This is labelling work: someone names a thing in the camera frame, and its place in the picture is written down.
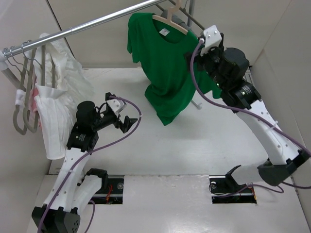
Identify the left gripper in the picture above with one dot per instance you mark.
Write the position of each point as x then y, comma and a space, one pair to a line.
123, 126

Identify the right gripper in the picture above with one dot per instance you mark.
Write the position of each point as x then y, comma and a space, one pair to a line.
219, 51

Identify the green t shirt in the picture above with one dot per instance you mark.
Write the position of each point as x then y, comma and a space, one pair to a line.
161, 51

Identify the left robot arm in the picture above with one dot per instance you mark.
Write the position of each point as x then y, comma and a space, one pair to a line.
73, 191

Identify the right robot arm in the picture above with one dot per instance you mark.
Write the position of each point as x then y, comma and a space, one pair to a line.
227, 68

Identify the grey hanger with cloth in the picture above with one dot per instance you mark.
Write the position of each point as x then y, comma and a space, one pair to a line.
189, 15

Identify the grey empty hanger inner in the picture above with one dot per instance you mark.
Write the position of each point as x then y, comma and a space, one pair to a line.
30, 125

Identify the grey empty hanger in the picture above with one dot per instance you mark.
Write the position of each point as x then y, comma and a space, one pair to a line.
20, 94
30, 125

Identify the grey empty hanger outer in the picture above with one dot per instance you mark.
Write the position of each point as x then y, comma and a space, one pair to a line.
20, 94

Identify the grey pleated cloth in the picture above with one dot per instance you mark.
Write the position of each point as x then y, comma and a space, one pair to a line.
176, 20

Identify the white rack base foot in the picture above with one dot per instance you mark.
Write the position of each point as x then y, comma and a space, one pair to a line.
198, 105

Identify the white garment on rack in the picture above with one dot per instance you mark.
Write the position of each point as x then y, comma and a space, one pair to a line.
61, 86

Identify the pink patterned garment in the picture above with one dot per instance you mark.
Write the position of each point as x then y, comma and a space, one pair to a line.
33, 94

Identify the white rack upright pole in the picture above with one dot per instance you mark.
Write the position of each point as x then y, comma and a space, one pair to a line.
5, 70

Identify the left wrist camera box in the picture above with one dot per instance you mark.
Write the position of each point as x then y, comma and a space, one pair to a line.
116, 105

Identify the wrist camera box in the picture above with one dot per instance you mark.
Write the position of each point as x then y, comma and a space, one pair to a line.
212, 38
116, 105

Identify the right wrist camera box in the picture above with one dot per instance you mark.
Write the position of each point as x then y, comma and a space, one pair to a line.
212, 38

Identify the aluminium rail on table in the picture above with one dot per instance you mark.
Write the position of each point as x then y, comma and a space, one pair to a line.
248, 76

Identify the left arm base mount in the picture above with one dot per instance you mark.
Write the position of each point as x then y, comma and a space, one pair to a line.
113, 193

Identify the chrome clothes rail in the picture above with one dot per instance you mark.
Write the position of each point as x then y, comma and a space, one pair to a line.
15, 50

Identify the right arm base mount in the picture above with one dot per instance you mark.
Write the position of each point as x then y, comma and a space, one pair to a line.
225, 190

